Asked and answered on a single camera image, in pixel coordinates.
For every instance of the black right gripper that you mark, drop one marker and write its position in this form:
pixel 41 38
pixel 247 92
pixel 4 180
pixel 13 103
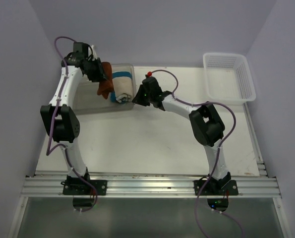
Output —
pixel 138 100

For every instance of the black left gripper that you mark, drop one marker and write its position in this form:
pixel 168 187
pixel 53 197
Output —
pixel 99 76

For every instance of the rust orange towel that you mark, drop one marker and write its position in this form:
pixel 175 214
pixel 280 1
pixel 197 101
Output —
pixel 106 86

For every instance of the blue beige Doraemon towel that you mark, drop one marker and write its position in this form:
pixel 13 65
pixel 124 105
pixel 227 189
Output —
pixel 123 88

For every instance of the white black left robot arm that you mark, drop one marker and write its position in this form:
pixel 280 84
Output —
pixel 63 126

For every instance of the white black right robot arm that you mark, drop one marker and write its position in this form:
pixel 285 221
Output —
pixel 207 127

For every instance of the grey translucent plastic bin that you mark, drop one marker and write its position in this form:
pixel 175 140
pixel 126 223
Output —
pixel 86 100

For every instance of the white plastic mesh basket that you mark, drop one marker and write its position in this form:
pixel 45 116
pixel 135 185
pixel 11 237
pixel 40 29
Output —
pixel 228 78

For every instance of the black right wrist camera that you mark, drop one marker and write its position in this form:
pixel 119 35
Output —
pixel 151 85

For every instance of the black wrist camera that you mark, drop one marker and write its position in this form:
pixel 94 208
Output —
pixel 151 85
pixel 82 48

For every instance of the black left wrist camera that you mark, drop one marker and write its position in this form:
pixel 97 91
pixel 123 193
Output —
pixel 82 48

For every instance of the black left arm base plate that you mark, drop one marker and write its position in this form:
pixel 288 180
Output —
pixel 75 186

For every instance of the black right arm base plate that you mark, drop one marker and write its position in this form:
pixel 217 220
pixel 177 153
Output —
pixel 215 187

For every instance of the aluminium extrusion rail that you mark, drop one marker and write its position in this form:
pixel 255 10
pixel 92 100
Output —
pixel 48 184

